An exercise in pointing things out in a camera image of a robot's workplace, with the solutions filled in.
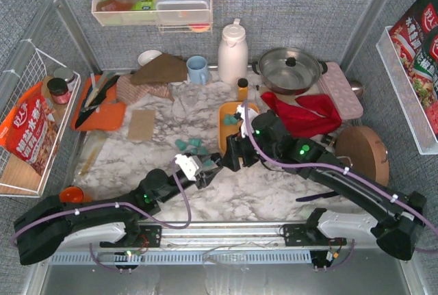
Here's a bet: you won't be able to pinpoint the red cloth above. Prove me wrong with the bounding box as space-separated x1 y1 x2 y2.
261 92 342 138

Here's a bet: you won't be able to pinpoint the green coffee capsule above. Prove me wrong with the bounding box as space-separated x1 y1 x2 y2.
223 114 232 126
188 138 203 147
175 139 188 151
198 146 208 155
203 159 213 167
230 115 239 125

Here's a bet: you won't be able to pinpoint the orange storage basket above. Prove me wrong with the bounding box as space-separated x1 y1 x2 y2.
218 101 243 154

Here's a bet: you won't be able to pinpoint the tan felt coaster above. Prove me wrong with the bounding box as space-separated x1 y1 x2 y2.
127 110 155 141

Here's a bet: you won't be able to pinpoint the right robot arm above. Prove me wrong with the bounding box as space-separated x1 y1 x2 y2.
222 104 426 261

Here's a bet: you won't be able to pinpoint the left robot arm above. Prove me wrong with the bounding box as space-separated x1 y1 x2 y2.
11 153 222 266

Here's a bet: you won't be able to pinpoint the white mesh basket right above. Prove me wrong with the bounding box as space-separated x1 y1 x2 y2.
376 26 437 155

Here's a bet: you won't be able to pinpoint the small orange bottle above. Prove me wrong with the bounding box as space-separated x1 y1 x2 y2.
237 78 248 102

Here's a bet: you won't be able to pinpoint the steel pot with lid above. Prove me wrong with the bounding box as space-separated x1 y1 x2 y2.
251 48 328 95

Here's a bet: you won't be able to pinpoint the purple spatula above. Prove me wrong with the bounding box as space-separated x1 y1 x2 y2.
296 191 338 203

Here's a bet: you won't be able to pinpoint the pink egg tray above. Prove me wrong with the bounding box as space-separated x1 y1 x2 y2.
319 62 363 120

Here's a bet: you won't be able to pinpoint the round wooden board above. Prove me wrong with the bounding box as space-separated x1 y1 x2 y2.
335 126 389 187

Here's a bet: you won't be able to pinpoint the white thermos jug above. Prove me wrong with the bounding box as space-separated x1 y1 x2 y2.
218 18 248 85

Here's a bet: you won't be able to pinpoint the light blue mug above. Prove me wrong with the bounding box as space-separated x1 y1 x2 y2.
186 55 210 86

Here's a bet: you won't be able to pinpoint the orange cutting board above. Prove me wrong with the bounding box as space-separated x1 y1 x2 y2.
70 77 126 131

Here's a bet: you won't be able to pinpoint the striped pink cloth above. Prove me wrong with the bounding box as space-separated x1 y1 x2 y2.
116 74 174 105

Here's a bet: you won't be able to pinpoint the brown cloth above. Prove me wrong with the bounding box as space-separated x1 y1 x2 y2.
130 53 188 86

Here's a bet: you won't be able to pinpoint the orange cup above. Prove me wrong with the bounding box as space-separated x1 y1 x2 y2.
59 186 92 203

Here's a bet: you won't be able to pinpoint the white bowl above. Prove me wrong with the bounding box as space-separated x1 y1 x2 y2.
138 49 162 66

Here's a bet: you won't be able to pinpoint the black kitchen knife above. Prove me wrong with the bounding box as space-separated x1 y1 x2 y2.
74 75 120 129

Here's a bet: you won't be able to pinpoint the clear plastic containers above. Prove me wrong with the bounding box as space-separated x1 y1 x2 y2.
155 0 210 25

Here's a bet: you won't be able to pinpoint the red lidded jar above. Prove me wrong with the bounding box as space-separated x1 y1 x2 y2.
47 77 71 105

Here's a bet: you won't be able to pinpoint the silver lidded jar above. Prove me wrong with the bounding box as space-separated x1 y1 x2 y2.
53 67 75 84

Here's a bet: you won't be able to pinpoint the red seasoning packets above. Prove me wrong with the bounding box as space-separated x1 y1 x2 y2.
389 0 437 134

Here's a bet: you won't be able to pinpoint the orange snack bag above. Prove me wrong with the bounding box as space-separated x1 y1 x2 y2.
1 81 58 175

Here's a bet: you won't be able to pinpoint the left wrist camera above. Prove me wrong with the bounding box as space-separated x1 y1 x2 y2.
175 154 203 181

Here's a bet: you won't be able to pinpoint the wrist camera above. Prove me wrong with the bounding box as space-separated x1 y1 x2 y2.
175 154 203 181
236 103 259 138

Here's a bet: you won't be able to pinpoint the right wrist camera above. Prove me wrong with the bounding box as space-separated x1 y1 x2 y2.
236 103 259 138

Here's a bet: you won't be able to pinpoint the white wire basket left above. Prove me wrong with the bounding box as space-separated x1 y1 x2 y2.
1 47 81 198

